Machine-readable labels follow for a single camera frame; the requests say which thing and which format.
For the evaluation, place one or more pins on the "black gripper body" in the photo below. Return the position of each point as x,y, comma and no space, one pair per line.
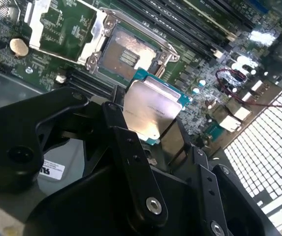
94,209

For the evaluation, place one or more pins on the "silver CPU chip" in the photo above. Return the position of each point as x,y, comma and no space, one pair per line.
150,108

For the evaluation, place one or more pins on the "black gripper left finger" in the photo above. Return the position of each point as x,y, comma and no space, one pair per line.
140,177

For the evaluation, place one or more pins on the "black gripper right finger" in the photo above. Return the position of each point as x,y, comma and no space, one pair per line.
209,191

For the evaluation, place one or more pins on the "metal socket cover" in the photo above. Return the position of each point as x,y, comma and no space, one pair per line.
96,37

